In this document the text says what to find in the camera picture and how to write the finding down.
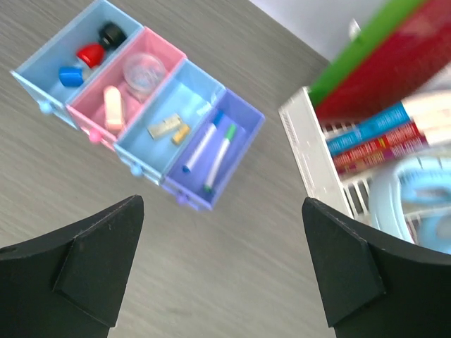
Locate small yellow eraser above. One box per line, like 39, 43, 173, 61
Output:
172, 124, 190, 145

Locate red blue book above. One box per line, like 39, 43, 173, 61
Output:
326, 93, 451, 158

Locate blue headphones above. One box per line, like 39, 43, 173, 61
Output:
369, 156, 450, 254

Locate beige eraser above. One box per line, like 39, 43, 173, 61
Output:
147, 114, 183, 139

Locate pink drawer box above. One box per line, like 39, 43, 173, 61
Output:
67, 27, 187, 150

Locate green capped white marker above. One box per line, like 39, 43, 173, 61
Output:
204, 124, 237, 192

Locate white desk file organizer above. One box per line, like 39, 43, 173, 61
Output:
278, 86, 451, 244

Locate blue capped white marker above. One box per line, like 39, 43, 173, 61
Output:
183, 111, 223, 173

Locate red board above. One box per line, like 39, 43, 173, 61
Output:
314, 1, 450, 123

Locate light blue drawer box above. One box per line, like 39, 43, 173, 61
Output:
114, 60, 226, 184
11, 1, 144, 129

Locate green board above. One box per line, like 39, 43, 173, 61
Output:
309, 0, 425, 106

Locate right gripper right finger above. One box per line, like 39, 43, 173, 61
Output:
302, 198, 450, 338

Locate blue glue bottle grey cap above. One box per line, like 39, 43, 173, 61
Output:
58, 66, 93, 87

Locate red glue bottle black cap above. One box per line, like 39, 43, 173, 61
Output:
76, 21, 127, 68

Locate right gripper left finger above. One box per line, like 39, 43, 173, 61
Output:
1, 195, 144, 337

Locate purple drawer box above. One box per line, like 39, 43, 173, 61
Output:
163, 89, 265, 211

